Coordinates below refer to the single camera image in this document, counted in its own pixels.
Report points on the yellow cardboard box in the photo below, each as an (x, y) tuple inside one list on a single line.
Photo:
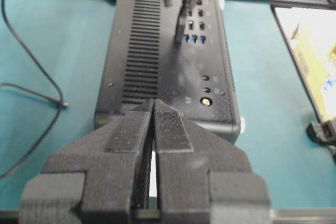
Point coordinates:
[(310, 34)]

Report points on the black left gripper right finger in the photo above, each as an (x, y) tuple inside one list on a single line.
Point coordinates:
[(203, 178)]

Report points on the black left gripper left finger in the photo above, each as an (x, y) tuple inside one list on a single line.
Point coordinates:
[(97, 178)]

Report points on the black mini PC box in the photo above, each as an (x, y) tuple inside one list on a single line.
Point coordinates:
[(145, 62)]

